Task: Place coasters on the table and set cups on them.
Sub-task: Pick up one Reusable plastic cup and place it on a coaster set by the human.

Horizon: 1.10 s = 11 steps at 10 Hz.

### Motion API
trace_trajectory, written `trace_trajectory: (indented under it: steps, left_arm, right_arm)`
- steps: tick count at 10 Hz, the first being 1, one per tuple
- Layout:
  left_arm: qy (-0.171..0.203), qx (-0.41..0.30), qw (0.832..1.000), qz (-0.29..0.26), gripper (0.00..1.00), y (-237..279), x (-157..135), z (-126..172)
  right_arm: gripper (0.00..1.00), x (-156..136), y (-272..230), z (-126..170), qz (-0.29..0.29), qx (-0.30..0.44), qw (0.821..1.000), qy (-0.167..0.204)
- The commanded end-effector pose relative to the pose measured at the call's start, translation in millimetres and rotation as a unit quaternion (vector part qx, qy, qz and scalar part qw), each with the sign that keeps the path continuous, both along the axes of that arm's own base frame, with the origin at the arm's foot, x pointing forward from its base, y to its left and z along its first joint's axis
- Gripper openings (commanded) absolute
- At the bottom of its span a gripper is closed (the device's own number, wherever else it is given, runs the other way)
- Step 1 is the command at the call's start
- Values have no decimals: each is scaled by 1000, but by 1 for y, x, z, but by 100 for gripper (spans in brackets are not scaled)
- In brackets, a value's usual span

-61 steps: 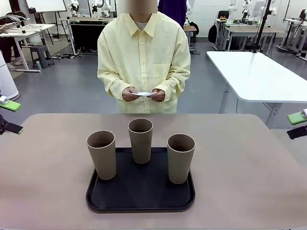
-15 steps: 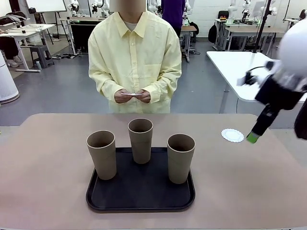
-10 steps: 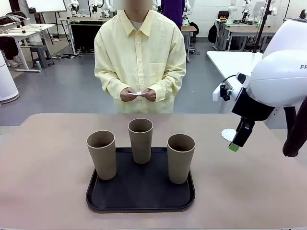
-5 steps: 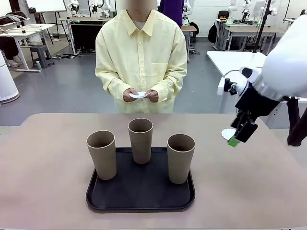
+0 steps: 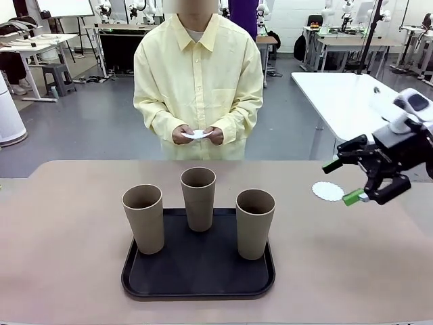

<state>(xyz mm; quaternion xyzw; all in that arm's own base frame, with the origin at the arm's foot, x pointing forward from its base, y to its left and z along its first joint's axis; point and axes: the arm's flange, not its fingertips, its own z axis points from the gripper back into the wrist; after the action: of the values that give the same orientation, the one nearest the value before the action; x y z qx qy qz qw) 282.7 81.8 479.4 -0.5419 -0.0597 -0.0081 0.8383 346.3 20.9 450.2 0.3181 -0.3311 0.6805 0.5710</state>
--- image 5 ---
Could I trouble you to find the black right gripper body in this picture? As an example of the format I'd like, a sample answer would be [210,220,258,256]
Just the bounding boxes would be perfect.
[367,123,433,177]

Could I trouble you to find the tall brown paper cup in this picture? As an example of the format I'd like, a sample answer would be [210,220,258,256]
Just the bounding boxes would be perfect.
[121,184,166,255]
[235,189,276,261]
[180,167,217,233]

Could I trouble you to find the white scalloped paper coaster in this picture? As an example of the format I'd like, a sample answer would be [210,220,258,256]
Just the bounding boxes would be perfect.
[311,181,346,203]
[181,128,212,139]

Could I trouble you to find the person's left forearm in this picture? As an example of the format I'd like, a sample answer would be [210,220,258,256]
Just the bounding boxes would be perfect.
[219,111,253,142]

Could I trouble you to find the person's left hand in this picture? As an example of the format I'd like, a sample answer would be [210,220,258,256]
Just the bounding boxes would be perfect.
[202,126,225,146]

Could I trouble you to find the person's right hand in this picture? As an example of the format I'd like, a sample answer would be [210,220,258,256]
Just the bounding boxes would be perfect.
[171,125,196,146]

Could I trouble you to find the white folding table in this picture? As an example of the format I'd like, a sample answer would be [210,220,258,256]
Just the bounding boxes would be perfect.
[290,71,433,160]

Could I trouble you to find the black pole stand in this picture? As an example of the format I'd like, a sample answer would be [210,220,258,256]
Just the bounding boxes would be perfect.
[353,0,385,76]

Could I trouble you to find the black backpack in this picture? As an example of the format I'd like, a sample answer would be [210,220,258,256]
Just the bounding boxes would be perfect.
[293,33,307,62]

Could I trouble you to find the grey-top lab desk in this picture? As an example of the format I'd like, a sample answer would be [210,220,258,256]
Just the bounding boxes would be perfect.
[394,25,433,81]

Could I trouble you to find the small brown-top table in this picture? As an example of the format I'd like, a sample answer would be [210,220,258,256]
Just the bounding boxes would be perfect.
[255,35,279,87]

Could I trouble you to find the person in yellow shirt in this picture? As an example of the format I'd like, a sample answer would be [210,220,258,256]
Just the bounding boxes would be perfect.
[133,0,265,162]

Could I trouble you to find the person in purple clothes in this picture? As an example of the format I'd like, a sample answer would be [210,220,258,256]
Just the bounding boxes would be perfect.
[228,0,260,41]

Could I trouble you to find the black plastic tray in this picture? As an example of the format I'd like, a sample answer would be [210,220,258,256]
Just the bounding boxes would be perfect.
[120,207,277,301]

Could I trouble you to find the black-panelled desk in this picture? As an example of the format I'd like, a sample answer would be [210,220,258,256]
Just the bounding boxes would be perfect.
[83,23,160,77]

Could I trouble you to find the grey plastic stool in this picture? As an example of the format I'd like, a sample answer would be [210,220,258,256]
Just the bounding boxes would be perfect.
[41,63,78,98]

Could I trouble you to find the white height-adjustable desk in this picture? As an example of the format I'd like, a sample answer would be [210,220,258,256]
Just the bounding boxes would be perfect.
[0,32,79,102]

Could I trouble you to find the whiteboard on easel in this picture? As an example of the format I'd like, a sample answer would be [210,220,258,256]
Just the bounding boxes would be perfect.
[35,0,96,65]

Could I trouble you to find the white cylindrical air purifier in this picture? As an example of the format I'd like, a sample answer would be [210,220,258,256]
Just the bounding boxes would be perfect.
[0,72,28,147]

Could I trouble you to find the seated person dark trousers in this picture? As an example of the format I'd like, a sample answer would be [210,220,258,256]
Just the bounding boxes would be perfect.
[0,50,28,96]

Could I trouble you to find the grey bundled jacket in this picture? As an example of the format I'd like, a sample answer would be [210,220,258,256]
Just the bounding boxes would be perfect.
[0,18,39,35]

